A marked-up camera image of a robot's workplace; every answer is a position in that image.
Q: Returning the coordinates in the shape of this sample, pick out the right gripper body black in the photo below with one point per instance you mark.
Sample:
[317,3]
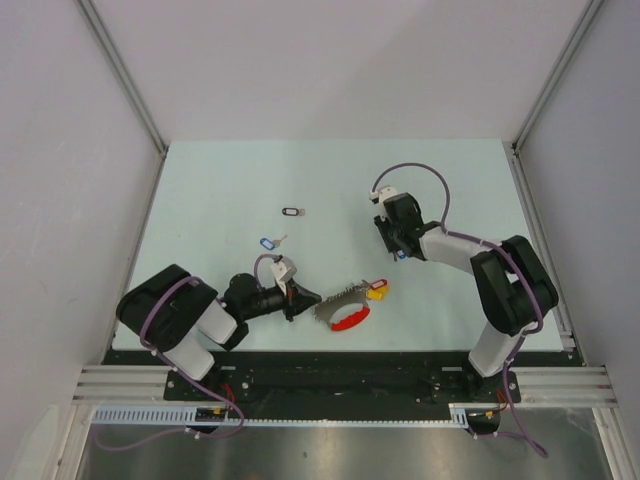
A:
[391,233]

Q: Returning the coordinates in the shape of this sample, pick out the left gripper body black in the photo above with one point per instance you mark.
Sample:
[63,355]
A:
[289,307]

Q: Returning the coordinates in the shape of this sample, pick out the metal keyring holder red handle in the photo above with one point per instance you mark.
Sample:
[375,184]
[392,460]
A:
[344,310]

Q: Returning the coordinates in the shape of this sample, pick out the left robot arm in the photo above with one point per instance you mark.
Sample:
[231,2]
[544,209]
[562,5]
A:
[165,309]

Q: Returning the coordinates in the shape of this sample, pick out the red key tag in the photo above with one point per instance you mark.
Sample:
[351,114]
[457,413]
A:
[378,284]

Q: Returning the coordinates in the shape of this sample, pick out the yellow key tag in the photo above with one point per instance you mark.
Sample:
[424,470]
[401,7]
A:
[378,294]

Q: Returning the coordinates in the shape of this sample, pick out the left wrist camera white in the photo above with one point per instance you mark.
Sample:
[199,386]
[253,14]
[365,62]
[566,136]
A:
[283,271]

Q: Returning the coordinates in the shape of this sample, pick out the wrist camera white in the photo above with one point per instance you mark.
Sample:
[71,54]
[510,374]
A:
[378,197]
[283,271]

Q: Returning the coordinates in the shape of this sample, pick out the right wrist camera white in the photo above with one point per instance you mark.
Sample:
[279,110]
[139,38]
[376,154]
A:
[378,197]

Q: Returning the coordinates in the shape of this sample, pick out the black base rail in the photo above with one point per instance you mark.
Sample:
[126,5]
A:
[369,386]

